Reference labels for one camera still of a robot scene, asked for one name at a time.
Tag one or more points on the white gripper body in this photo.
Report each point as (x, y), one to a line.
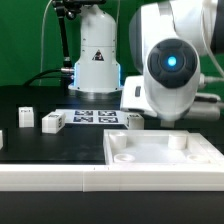
(169, 104)

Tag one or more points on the tag sheet on table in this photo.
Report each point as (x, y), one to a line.
(93, 116)

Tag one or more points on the white obstacle fence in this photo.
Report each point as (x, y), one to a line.
(92, 178)

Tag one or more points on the white square tabletop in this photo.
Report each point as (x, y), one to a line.
(163, 147)

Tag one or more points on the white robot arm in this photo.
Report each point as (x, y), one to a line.
(166, 40)

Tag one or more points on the black camera stand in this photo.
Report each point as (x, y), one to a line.
(69, 9)

